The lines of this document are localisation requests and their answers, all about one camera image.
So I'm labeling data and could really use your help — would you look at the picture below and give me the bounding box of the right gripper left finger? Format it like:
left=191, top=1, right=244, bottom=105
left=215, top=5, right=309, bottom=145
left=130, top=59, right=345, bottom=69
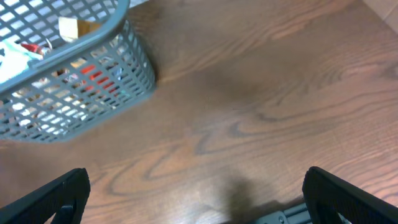
left=1, top=168, right=90, bottom=224

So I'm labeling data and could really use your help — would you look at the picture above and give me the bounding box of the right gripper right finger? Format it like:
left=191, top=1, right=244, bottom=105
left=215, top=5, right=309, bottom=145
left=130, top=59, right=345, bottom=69
left=302, top=166, right=397, bottom=224

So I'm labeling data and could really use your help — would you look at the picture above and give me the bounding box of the San Remo spaghetti packet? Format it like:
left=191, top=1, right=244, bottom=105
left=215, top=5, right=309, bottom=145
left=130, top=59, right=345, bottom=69
left=20, top=43, right=109, bottom=93

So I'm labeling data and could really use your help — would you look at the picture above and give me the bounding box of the grey plastic slotted basket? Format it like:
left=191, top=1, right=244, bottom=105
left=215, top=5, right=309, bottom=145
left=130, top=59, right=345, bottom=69
left=1, top=0, right=155, bottom=142

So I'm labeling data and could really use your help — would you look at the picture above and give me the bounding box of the teal flushable wipes packet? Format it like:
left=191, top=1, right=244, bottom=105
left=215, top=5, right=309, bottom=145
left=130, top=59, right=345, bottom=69
left=0, top=40, right=43, bottom=83

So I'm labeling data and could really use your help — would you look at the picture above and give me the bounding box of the cream snack pouch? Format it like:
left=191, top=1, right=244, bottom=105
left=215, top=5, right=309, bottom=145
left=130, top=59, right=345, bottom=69
left=58, top=17, right=102, bottom=42

